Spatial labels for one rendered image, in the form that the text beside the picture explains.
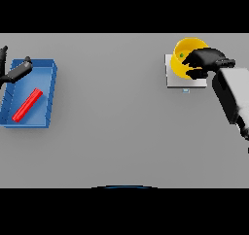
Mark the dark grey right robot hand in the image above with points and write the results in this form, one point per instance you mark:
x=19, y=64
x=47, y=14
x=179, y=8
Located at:
x=206, y=58

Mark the blue tray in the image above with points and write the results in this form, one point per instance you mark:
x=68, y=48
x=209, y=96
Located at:
x=28, y=93

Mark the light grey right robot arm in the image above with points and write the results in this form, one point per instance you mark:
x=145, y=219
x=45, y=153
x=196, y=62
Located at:
x=232, y=94

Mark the pale square measuring scale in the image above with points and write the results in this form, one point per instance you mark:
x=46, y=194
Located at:
x=181, y=82

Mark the yellow bowl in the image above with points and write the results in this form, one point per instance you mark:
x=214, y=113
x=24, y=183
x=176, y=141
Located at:
x=180, y=59

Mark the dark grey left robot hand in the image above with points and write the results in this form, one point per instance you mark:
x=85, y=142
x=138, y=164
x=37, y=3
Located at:
x=16, y=72

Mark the green nut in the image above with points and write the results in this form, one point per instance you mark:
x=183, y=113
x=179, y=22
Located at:
x=181, y=55

